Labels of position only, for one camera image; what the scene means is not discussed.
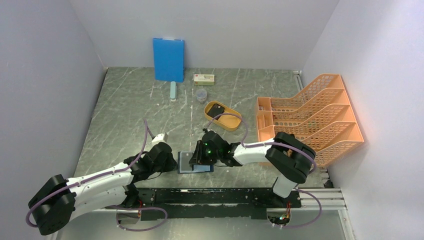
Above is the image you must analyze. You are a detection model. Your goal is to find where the orange file organizer rack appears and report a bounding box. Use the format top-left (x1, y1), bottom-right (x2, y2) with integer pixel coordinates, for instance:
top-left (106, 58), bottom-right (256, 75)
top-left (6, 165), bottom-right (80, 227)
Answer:
top-left (255, 73), bottom-right (364, 168)

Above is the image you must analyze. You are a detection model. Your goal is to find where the small red white box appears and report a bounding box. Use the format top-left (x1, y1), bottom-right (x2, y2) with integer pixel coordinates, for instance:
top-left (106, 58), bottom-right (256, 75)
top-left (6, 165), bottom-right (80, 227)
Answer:
top-left (193, 74), bottom-right (215, 86)

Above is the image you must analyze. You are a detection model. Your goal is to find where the light blue eraser stick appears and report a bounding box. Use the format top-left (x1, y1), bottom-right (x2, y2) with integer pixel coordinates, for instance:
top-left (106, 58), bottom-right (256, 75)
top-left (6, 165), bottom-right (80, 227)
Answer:
top-left (169, 81), bottom-right (177, 102)

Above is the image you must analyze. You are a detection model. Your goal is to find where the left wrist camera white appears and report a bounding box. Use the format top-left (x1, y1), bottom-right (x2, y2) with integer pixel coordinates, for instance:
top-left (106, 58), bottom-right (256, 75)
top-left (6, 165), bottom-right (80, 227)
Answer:
top-left (151, 132), bottom-right (169, 145)

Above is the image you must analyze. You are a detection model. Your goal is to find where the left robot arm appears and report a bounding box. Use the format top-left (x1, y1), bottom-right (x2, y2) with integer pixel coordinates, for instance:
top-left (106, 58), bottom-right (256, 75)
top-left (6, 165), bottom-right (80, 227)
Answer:
top-left (27, 142), bottom-right (177, 236)

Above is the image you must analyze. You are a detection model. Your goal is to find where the small clear plastic cup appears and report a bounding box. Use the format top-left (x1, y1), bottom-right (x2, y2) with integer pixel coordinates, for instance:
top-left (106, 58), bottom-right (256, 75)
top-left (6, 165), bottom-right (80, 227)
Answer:
top-left (195, 89), bottom-right (208, 104)

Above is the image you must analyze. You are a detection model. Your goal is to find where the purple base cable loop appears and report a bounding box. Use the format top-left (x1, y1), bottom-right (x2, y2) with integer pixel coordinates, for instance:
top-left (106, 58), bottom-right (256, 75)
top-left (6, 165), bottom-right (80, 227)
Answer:
top-left (115, 205), bottom-right (168, 232)

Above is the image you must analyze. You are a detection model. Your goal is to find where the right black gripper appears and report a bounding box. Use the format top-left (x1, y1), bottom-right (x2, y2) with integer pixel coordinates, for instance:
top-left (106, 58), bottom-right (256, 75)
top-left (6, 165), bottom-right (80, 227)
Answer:
top-left (188, 140), bottom-right (222, 166)

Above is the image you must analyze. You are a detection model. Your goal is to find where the dark blue card holder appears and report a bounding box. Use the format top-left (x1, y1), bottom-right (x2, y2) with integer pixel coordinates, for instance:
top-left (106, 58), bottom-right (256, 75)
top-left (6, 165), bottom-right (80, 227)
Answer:
top-left (177, 151), bottom-right (214, 174)

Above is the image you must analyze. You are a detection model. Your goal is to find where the yellow oval tray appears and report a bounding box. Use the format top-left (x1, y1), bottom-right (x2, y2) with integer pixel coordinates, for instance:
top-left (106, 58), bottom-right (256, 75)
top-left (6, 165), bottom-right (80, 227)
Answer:
top-left (203, 101), bottom-right (242, 132)

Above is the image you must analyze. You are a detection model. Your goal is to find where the black card in tray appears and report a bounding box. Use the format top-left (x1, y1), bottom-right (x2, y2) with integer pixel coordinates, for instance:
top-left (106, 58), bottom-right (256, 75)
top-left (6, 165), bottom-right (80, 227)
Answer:
top-left (207, 103), bottom-right (225, 118)

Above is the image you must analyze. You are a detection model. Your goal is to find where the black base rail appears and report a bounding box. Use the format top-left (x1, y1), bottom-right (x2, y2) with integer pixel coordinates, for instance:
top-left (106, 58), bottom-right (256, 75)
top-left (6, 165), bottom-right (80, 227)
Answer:
top-left (116, 184), bottom-right (302, 221)

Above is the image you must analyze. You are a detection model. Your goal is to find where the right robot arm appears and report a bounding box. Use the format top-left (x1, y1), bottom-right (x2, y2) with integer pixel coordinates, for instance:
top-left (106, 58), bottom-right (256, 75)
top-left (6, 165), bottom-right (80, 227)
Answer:
top-left (188, 130), bottom-right (317, 207)

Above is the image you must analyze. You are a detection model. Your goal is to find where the blue board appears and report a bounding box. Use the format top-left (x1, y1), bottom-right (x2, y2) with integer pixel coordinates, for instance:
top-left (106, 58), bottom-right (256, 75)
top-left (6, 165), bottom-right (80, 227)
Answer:
top-left (152, 38), bottom-right (185, 83)

